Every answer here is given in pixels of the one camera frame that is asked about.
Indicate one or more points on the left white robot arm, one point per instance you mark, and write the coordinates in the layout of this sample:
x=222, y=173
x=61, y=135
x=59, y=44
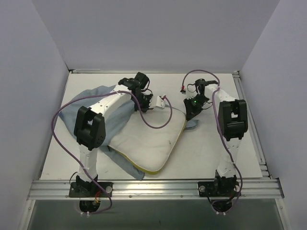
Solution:
x=90, y=125

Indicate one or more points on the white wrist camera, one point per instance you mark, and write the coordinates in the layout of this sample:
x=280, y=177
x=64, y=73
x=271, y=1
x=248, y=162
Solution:
x=189, y=93
x=157, y=102

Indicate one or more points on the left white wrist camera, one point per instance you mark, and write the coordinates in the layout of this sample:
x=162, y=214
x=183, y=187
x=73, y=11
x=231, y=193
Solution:
x=157, y=102

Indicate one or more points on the grey-blue pillowcase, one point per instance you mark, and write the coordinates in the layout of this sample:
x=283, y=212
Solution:
x=117, y=120

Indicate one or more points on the white pillow yellow trim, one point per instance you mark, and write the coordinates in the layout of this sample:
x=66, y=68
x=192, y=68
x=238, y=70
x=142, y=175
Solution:
x=146, y=148

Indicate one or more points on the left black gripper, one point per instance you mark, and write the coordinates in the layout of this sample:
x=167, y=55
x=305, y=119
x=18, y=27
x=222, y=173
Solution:
x=143, y=103

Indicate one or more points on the aluminium front rail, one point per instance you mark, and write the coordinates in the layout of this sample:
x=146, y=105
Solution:
x=154, y=190

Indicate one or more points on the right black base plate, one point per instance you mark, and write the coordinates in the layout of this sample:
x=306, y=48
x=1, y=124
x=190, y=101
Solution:
x=210, y=189

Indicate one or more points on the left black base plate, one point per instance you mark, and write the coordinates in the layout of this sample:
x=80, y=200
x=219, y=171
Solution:
x=76, y=191

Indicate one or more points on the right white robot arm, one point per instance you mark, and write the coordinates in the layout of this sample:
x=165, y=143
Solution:
x=230, y=115

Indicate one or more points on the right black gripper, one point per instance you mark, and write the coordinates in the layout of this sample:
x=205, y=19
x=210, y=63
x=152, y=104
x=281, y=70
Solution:
x=192, y=108

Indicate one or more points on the aluminium right side rail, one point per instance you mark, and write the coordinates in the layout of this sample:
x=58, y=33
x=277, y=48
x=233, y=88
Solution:
x=266, y=173

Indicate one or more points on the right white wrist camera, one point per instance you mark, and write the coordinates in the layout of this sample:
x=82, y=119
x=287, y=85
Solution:
x=189, y=93

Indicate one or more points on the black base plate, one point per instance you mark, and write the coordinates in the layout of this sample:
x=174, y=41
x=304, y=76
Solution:
x=76, y=191
x=210, y=189

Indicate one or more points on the aluminium rail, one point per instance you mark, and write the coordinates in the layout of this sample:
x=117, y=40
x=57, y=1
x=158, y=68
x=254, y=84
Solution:
x=154, y=190
x=266, y=173

